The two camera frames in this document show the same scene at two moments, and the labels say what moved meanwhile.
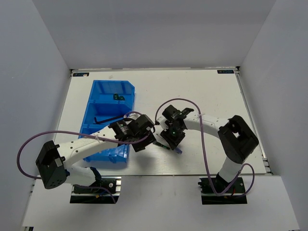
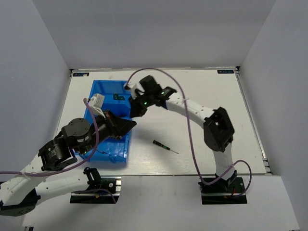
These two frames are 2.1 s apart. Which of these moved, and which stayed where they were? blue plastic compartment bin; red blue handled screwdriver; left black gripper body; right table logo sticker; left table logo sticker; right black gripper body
Moved: right black gripper body; red blue handled screwdriver; left black gripper body
Stayed: right table logo sticker; blue plastic compartment bin; left table logo sticker
